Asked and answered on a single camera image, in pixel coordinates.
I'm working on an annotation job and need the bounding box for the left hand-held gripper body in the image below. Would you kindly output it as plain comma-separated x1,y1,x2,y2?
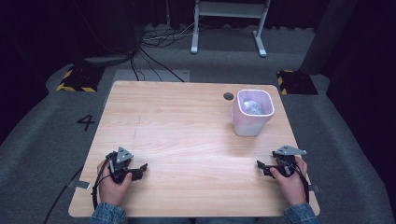
106,146,145,185

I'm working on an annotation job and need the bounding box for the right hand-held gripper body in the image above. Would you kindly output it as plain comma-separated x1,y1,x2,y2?
269,145,308,179

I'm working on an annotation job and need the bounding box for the person's left hand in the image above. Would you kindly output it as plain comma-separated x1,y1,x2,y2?
97,158,134,207

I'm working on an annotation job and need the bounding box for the person's right hand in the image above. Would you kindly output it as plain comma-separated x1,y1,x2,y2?
268,156,309,207

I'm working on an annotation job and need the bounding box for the white bin with pink bag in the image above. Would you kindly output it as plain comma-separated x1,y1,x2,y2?
229,89,276,137

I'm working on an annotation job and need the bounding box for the grey tape strip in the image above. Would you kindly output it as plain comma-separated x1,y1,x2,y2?
70,179,92,190

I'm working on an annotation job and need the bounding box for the crumpled silver wrapper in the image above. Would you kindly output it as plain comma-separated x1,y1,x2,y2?
242,99,265,116

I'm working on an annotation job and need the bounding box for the black yellow striped base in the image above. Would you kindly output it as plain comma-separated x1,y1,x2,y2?
56,63,106,93
276,69,319,96

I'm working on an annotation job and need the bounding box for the white metal stand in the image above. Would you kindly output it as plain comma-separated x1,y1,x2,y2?
190,0,273,59

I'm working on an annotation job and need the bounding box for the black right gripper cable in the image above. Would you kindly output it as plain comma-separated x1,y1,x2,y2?
290,163,311,204

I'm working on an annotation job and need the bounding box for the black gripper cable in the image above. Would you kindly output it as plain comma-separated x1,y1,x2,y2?
91,158,114,211
290,163,311,204

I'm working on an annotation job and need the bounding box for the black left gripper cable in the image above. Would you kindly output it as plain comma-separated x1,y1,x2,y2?
91,158,114,211

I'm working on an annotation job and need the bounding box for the black cable on floor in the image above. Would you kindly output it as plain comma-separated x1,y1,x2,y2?
42,166,85,224

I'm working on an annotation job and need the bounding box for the bundle of black floor cables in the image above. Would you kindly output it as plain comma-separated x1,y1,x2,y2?
83,21,200,83

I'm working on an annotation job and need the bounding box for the dark grey post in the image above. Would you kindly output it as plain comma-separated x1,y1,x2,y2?
299,0,359,76

